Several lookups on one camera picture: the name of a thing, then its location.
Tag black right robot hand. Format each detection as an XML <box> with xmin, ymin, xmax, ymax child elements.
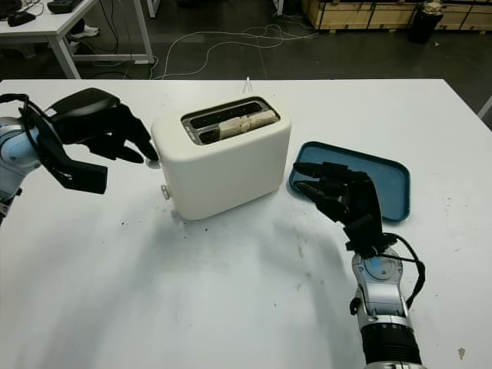
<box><xmin>292</xmin><ymin>161</ymin><xmax>385</xmax><ymax>247</ymax></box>

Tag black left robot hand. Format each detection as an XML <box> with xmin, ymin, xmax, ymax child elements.
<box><xmin>49</xmin><ymin>87</ymin><xmax>159</xmax><ymax>165</ymax></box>

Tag white bread slice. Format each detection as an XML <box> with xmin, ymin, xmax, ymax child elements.
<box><xmin>209</xmin><ymin>110</ymin><xmax>278</xmax><ymax>140</ymax></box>

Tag blue plastic tray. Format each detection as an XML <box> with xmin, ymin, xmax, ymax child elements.
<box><xmin>286</xmin><ymin>141</ymin><xmax>412</xmax><ymax>224</ymax></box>

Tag white two-slot toaster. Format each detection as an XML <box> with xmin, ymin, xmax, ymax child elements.
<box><xmin>151</xmin><ymin>95</ymin><xmax>293</xmax><ymax>221</ymax></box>

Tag white shoes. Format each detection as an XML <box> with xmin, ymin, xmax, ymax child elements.
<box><xmin>71</xmin><ymin>23</ymin><xmax>99</xmax><ymax>38</ymax></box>

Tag white office desk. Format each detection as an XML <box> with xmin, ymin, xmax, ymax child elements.
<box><xmin>0</xmin><ymin>0</ymin><xmax>157</xmax><ymax>80</ymax></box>

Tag black desktop device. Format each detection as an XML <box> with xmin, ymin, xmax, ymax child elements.
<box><xmin>48</xmin><ymin>0</ymin><xmax>84</xmax><ymax>12</ymax></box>

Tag black computer mouse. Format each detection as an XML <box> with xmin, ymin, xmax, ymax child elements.
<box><xmin>8</xmin><ymin>12</ymin><xmax>36</xmax><ymax>27</ymax></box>

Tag black waste bin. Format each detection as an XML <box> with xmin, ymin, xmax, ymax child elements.
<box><xmin>407</xmin><ymin>2</ymin><xmax>439</xmax><ymax>44</ymax></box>

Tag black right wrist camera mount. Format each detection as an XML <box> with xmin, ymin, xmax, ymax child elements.
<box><xmin>343</xmin><ymin>214</ymin><xmax>397</xmax><ymax>258</ymax></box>

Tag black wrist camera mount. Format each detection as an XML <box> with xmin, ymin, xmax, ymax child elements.
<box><xmin>343</xmin><ymin>214</ymin><xmax>397</xmax><ymax>258</ymax></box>
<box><xmin>34</xmin><ymin>111</ymin><xmax>108</xmax><ymax>195</ymax></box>

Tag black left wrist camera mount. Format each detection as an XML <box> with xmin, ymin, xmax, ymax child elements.
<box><xmin>34</xmin><ymin>111</ymin><xmax>108</xmax><ymax>195</ymax></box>

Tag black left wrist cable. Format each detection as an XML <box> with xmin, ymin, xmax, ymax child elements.
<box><xmin>0</xmin><ymin>93</ymin><xmax>43</xmax><ymax>155</ymax></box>

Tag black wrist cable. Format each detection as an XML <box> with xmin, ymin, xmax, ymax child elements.
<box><xmin>378</xmin><ymin>232</ymin><xmax>427</xmax><ymax>308</ymax></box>
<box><xmin>0</xmin><ymin>93</ymin><xmax>43</xmax><ymax>155</ymax></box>

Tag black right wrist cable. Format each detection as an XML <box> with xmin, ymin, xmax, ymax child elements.
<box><xmin>378</xmin><ymin>232</ymin><xmax>427</xmax><ymax>308</ymax></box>

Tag white looped floor cable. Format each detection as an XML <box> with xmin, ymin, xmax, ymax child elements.
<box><xmin>153</xmin><ymin>23</ymin><xmax>320</xmax><ymax>80</ymax></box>

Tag white frame bar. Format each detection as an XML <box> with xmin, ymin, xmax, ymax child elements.
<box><xmin>476</xmin><ymin>94</ymin><xmax>492</xmax><ymax>120</ymax></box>

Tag white toaster power cord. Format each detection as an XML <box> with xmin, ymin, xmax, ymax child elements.
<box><xmin>241</xmin><ymin>36</ymin><xmax>268</xmax><ymax>95</ymax></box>

